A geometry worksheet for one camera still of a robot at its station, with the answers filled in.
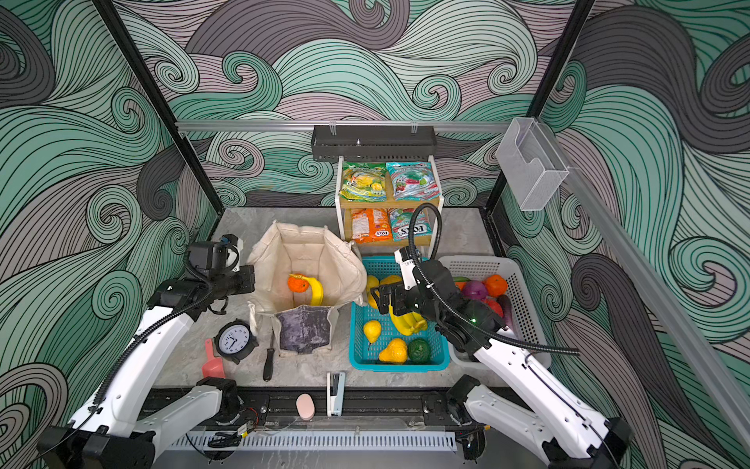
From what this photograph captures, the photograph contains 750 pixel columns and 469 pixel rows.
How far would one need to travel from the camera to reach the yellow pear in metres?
0.79

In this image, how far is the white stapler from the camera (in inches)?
28.7

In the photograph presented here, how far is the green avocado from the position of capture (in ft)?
2.60

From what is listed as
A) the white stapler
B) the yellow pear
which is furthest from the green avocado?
the white stapler

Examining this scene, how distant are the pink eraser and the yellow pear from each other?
0.71 ft
